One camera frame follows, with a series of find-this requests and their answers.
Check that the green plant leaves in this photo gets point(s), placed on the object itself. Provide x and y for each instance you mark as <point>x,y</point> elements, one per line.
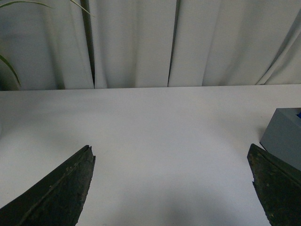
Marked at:
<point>11,2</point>

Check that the white curtain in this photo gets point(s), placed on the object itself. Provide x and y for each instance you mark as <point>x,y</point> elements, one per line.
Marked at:
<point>150,43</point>

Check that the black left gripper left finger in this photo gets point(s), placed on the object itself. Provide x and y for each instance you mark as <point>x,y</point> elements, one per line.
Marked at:
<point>57,199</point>

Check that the gray base block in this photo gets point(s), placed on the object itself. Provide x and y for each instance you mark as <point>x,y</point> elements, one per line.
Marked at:
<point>282,137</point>

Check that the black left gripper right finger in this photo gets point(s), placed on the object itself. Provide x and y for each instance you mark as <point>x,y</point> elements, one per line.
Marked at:
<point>278,187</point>

